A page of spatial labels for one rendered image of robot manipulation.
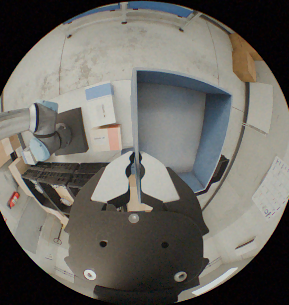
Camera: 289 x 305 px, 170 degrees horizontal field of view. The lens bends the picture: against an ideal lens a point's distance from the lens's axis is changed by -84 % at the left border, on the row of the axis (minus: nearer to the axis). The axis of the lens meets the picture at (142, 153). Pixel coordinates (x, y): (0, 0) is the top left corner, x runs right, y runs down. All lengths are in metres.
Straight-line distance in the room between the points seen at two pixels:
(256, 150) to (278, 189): 1.06
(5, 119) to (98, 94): 0.39
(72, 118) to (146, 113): 0.48
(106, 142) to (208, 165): 0.45
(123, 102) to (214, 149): 0.47
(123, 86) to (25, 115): 0.46
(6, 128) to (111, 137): 0.47
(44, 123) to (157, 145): 0.40
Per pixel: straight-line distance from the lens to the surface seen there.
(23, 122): 0.41
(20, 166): 1.14
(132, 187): 0.57
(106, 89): 0.46
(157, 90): 0.17
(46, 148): 0.46
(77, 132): 0.59
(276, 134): 2.59
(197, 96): 0.21
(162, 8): 1.64
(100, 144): 0.52
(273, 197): 2.79
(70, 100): 0.64
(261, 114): 2.59
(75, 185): 0.55
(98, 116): 0.47
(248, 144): 2.78
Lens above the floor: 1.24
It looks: 60 degrees down
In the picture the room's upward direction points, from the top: 166 degrees clockwise
